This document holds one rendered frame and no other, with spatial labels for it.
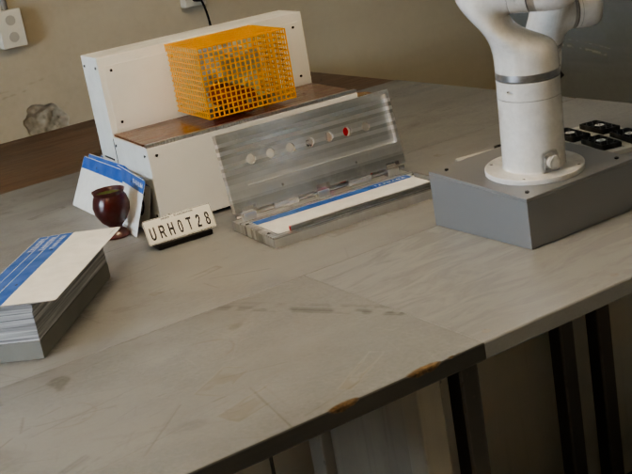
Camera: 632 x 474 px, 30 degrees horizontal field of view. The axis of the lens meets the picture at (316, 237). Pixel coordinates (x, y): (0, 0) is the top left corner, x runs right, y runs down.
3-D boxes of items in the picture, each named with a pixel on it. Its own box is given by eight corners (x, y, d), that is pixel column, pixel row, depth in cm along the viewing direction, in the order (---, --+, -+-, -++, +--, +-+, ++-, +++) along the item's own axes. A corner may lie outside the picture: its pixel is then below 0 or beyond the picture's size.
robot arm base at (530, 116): (605, 168, 221) (600, 72, 215) (517, 193, 215) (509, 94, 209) (550, 147, 238) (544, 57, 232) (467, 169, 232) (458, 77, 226)
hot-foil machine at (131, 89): (163, 230, 267) (127, 65, 256) (105, 200, 302) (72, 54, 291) (436, 148, 298) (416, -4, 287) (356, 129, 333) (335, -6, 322)
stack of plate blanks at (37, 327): (44, 358, 203) (30, 304, 200) (-26, 366, 205) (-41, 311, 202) (110, 276, 241) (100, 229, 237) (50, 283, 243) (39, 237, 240)
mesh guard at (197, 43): (210, 119, 271) (196, 49, 266) (177, 111, 288) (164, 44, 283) (296, 97, 280) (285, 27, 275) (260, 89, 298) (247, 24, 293)
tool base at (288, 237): (276, 248, 240) (273, 231, 239) (233, 229, 258) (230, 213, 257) (452, 192, 258) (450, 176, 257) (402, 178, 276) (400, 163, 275)
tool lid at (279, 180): (214, 135, 252) (211, 136, 254) (237, 221, 255) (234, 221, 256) (387, 88, 270) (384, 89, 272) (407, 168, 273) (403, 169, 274)
